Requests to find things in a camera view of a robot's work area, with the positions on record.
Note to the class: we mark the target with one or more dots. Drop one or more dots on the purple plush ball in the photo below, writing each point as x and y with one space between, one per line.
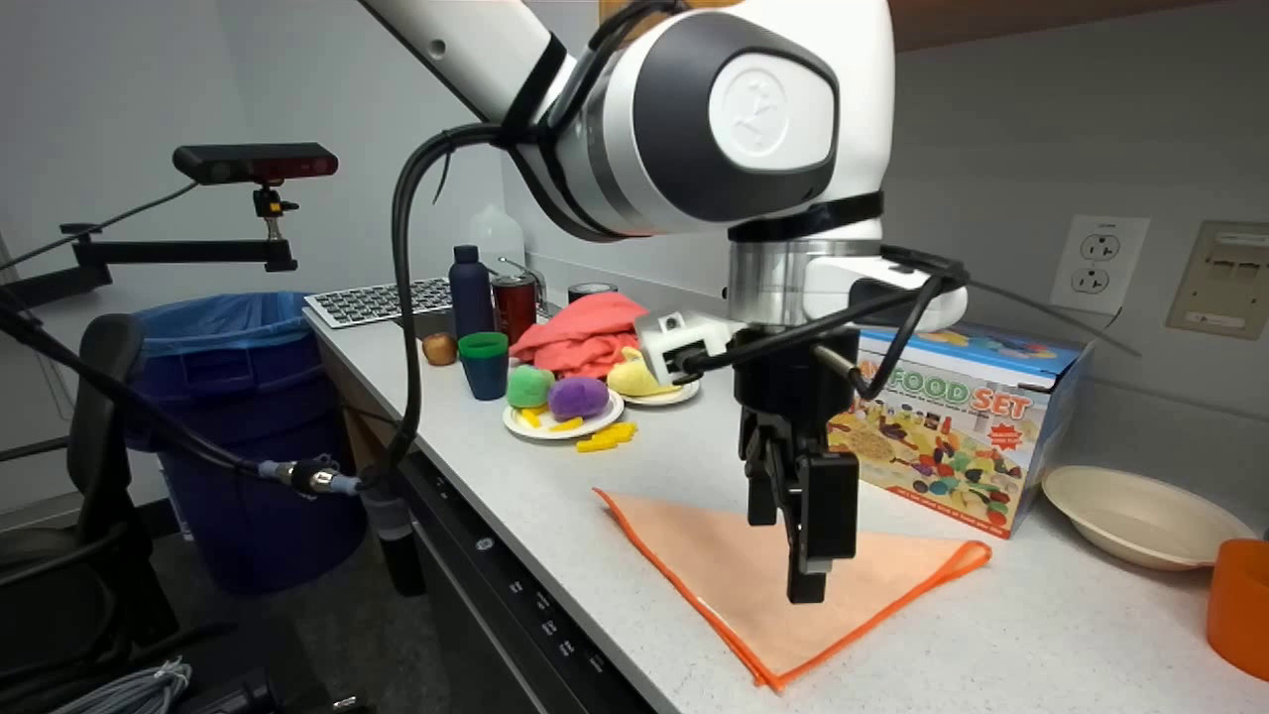
577 398

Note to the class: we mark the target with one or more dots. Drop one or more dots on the black camera on stand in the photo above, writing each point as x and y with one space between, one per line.
204 162

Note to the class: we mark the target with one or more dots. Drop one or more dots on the blue toy food box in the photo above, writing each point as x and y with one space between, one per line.
964 422

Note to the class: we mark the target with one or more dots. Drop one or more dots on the white wall outlet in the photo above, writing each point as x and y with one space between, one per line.
1095 263

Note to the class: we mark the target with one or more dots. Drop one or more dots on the orange cup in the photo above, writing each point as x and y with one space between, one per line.
1238 603

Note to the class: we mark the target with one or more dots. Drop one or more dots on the yellow plush fry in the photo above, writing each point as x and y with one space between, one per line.
609 436

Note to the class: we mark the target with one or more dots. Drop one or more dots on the computer keyboard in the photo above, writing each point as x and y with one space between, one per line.
377 303

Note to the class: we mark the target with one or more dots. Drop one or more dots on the yellow plush toy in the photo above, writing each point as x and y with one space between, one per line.
633 375

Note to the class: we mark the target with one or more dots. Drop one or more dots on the white paper plate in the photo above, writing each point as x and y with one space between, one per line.
552 431

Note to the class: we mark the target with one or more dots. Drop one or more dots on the orange cloth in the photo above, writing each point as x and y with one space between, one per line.
745 584

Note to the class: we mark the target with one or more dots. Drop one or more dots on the red tumbler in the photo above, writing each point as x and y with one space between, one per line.
516 303

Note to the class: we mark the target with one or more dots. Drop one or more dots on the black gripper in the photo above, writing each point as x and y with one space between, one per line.
789 403

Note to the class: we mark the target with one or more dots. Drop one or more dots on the blue trash bin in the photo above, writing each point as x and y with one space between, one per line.
247 375

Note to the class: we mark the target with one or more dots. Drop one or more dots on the beige wall switch plate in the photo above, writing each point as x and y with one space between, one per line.
1226 283

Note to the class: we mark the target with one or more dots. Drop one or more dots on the beige bowl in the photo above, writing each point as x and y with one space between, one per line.
1140 522

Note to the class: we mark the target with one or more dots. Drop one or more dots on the green blue cup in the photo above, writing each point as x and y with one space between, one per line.
486 361

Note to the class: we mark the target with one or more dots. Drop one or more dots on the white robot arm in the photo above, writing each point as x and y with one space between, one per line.
762 119

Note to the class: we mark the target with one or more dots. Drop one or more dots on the red fabric cloth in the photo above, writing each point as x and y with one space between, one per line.
584 337

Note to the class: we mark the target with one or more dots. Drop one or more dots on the dark blue bottle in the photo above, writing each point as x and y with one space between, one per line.
469 289

